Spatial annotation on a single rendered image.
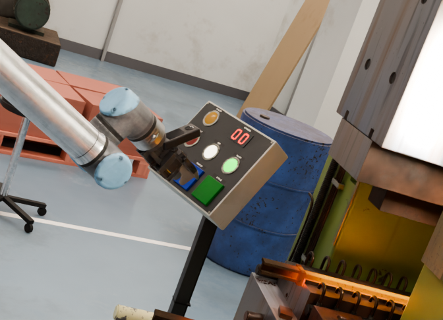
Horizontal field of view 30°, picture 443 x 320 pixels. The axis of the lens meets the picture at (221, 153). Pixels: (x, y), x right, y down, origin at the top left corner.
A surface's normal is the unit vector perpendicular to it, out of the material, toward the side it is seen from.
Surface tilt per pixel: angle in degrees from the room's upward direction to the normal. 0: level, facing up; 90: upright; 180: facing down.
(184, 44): 90
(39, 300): 0
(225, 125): 60
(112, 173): 92
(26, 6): 90
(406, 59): 90
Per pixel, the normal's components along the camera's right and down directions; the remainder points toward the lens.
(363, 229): 0.19, 0.30
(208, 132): -0.48, -0.56
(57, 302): 0.33, -0.92
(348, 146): -0.92, -0.27
